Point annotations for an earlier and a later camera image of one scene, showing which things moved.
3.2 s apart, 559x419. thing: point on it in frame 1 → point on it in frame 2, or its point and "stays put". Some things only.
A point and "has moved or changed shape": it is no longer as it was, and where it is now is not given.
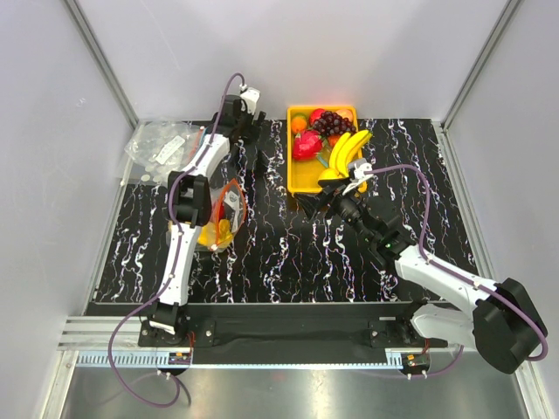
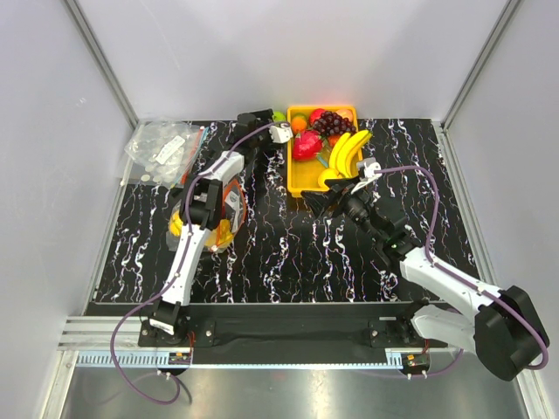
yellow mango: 224,228 stays put
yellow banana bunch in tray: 346,148 stays put
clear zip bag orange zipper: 229,208 stays put
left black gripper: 250,132 → 265,118
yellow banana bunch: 216,234 has moved or changed shape
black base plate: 306,325 stays put
